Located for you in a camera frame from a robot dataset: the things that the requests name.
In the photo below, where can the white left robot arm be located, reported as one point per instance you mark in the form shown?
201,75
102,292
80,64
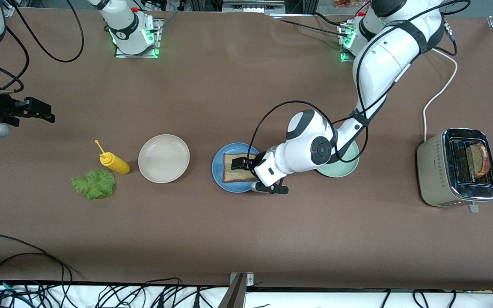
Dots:
383,60

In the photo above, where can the orange snack packet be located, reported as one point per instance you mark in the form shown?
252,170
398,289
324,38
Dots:
345,3

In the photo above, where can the mint green round plate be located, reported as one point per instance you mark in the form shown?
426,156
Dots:
340,170

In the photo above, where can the brown bread slice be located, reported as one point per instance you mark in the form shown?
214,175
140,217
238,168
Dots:
479,160
233,175

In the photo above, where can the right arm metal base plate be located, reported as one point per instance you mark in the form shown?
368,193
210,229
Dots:
135,56

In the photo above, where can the blue round plate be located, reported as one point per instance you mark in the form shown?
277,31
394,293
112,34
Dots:
217,169

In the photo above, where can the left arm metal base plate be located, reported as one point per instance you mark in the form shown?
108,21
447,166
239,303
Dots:
345,59

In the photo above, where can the green lettuce leaf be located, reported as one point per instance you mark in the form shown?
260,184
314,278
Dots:
94,184

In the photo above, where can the silver metal table bracket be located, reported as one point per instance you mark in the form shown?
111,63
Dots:
250,279

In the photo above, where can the silver metal box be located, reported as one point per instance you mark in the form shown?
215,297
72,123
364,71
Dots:
253,5

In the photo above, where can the dark metal bar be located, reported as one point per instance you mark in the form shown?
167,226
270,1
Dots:
233,295

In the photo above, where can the beige chrome toaster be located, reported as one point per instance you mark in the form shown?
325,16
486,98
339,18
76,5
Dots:
432,175

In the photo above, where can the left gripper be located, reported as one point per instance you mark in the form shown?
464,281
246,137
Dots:
256,161

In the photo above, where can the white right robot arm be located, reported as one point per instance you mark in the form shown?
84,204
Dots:
124,25

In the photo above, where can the yellow mustard squeeze bottle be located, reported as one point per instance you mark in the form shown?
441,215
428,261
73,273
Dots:
118,164

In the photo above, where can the beige round plate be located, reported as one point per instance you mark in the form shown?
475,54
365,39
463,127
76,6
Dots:
164,159

